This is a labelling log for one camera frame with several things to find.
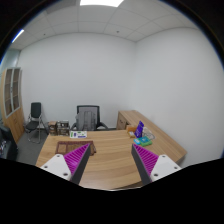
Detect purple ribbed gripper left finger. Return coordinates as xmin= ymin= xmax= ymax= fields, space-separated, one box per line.
xmin=41 ymin=144 xmax=91 ymax=184

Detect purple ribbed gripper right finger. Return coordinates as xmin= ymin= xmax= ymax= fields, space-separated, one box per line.
xmin=131 ymin=144 xmax=181 ymax=185

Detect brown patterned towel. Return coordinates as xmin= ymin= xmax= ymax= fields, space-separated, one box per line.
xmin=55 ymin=141 xmax=96 ymax=156

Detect green teal flat box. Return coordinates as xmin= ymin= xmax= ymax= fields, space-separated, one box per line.
xmin=134 ymin=136 xmax=152 ymax=147

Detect white green leaflet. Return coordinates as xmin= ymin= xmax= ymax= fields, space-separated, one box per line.
xmin=70 ymin=131 xmax=87 ymax=138

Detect clear plastic bag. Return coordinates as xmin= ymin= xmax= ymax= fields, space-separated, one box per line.
xmin=142 ymin=127 xmax=155 ymax=140

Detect wooden side desk return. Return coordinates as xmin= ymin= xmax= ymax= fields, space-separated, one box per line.
xmin=116 ymin=110 xmax=187 ymax=163

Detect purple standing box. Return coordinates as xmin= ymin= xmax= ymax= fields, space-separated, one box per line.
xmin=134 ymin=121 xmax=144 ymax=138

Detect brown boxes on floor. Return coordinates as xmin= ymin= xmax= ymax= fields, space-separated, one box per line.
xmin=48 ymin=120 xmax=70 ymax=136

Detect orange cardboard box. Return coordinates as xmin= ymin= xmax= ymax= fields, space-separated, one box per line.
xmin=126 ymin=125 xmax=137 ymax=132

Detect grey backpack on chair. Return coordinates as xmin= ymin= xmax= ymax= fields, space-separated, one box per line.
xmin=76 ymin=111 xmax=96 ymax=131

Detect black folding visitor chair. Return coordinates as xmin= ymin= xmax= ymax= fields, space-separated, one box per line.
xmin=25 ymin=102 xmax=48 ymax=144

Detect black mesh office chair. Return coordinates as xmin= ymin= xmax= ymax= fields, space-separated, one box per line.
xmin=71 ymin=105 xmax=108 ymax=131

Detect dark object at left edge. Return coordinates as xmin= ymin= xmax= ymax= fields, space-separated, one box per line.
xmin=0 ymin=125 xmax=18 ymax=161

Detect tall wooden glass-door cabinet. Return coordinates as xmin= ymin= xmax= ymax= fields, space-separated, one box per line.
xmin=0 ymin=67 xmax=24 ymax=142

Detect side ceiling light strip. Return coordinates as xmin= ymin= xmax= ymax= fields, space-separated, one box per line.
xmin=11 ymin=29 xmax=24 ymax=43

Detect ceiling light panel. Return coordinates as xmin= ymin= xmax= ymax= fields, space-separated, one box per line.
xmin=80 ymin=0 xmax=124 ymax=7

